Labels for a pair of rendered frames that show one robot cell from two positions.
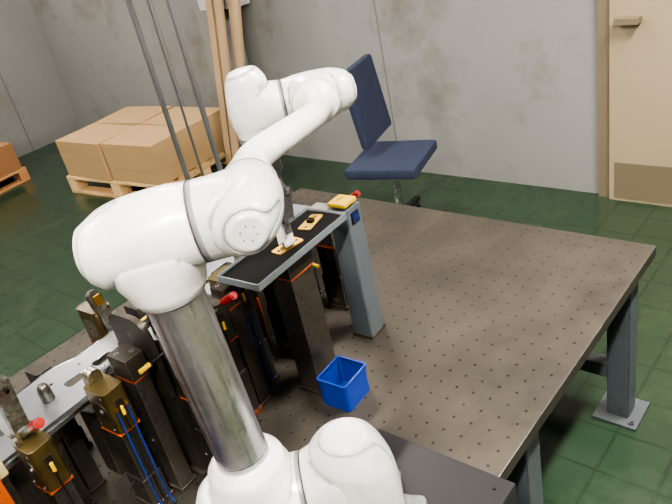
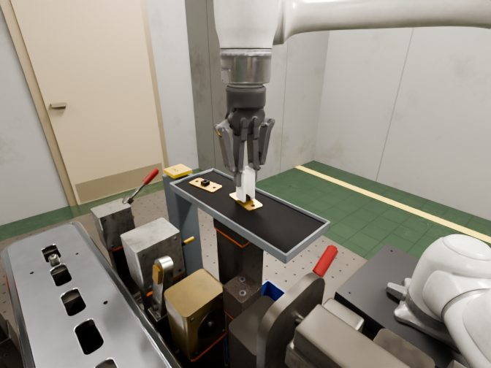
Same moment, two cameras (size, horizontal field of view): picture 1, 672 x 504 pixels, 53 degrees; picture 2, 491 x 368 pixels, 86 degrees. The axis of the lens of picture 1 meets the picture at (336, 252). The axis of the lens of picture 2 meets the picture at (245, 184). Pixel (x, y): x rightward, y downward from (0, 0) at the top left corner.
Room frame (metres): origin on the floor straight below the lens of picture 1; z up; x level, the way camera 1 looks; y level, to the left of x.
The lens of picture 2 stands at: (1.47, 0.63, 1.46)
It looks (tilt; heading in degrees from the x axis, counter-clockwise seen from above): 26 degrees down; 275
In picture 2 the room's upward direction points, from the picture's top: straight up
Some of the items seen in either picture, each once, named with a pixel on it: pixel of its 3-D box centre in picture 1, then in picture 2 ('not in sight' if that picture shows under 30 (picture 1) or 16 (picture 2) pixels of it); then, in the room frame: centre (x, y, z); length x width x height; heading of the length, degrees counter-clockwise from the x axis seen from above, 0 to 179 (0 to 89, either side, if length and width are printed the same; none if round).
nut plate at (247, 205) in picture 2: (287, 244); (245, 198); (1.51, 0.12, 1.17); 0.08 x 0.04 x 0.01; 128
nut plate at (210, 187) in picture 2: (310, 220); (204, 183); (1.62, 0.05, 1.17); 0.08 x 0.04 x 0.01; 148
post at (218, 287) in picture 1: (242, 345); (242, 355); (1.50, 0.30, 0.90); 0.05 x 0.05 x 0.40; 49
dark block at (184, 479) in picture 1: (153, 420); not in sight; (1.26, 0.51, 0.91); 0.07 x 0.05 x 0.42; 49
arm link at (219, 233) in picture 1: (241, 211); not in sight; (0.95, 0.13, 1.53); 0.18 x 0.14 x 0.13; 0
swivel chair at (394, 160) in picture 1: (388, 151); not in sight; (3.70, -0.43, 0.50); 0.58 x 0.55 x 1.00; 40
